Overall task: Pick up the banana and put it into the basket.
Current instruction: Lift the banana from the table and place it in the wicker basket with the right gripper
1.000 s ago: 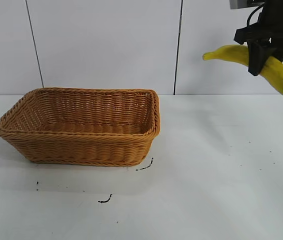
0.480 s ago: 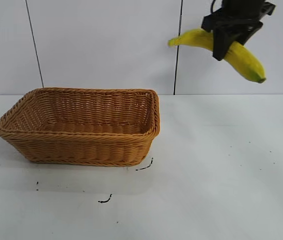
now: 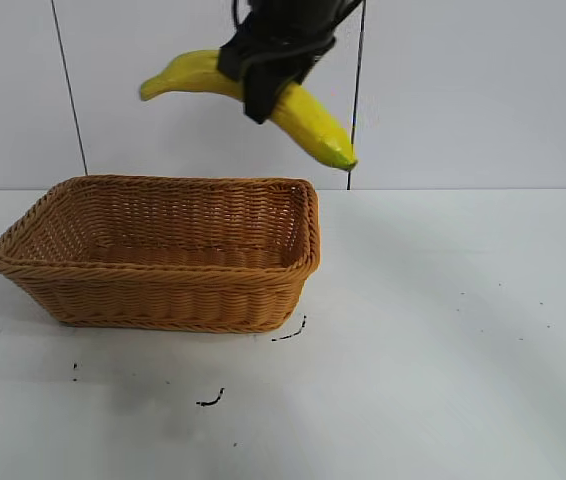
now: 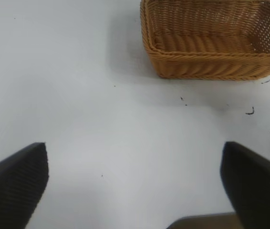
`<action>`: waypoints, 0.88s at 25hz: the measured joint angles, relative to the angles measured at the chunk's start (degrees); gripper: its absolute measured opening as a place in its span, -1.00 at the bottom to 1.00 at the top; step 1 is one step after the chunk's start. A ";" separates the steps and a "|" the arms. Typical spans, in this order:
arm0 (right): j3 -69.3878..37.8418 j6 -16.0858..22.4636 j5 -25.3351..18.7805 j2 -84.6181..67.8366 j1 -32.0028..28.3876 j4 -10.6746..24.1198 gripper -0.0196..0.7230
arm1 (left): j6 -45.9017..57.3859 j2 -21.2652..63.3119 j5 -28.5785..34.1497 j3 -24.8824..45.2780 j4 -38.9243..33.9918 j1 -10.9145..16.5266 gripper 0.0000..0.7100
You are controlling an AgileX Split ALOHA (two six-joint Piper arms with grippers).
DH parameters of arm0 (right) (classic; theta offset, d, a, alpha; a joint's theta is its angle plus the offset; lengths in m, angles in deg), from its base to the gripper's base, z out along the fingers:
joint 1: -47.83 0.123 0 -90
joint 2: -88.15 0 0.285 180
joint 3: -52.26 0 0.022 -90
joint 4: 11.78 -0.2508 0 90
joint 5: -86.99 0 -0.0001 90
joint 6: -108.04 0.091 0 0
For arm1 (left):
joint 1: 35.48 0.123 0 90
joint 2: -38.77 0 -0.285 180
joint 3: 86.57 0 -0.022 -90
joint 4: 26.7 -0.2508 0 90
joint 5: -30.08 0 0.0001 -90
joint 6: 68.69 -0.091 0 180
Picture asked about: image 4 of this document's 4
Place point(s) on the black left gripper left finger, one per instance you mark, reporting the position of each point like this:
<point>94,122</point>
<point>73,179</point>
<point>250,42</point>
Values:
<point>11,188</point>

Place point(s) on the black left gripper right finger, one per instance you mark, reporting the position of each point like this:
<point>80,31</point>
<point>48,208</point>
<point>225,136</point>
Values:
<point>261,188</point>

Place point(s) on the brown woven wicker basket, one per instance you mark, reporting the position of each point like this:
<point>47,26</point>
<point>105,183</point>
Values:
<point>211,59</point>

